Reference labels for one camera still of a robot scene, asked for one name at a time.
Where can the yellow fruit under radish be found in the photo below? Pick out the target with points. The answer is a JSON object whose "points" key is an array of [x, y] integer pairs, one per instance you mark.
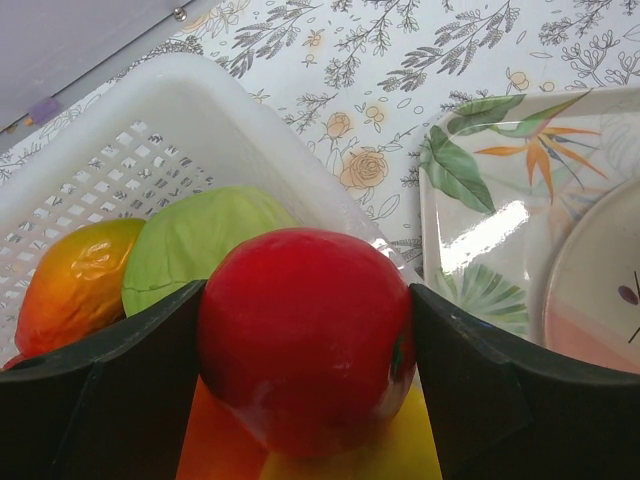
{"points": [[404, 451]]}

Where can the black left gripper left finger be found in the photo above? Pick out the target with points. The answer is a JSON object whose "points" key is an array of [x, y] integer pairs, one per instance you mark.
{"points": [[114, 405]]}

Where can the leaf pattern tray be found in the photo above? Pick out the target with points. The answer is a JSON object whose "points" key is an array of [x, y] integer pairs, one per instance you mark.
{"points": [[503, 181]]}

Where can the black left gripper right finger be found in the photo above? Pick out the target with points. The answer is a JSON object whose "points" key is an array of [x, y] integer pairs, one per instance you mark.
{"points": [[501, 407]]}

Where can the pink white plate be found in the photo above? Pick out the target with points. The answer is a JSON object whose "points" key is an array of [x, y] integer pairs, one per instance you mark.
{"points": [[591, 308]]}

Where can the orange red mango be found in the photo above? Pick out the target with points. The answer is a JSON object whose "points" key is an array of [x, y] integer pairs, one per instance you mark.
{"points": [[76, 288]]}

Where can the white plastic fruit basket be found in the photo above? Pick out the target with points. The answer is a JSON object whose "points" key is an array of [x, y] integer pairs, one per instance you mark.
{"points": [[174, 126]]}

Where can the floral tablecloth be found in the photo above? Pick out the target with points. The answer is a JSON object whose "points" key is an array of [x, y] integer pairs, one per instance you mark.
{"points": [[360, 81]]}

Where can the orange fruit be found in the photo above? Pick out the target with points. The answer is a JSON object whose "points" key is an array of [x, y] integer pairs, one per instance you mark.
{"points": [[216, 445]]}

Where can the red apple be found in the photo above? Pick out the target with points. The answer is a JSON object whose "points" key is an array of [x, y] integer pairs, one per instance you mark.
{"points": [[305, 335]]}

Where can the green fruit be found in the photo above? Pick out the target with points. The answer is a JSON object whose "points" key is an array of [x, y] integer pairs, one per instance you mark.
{"points": [[187, 240]]}

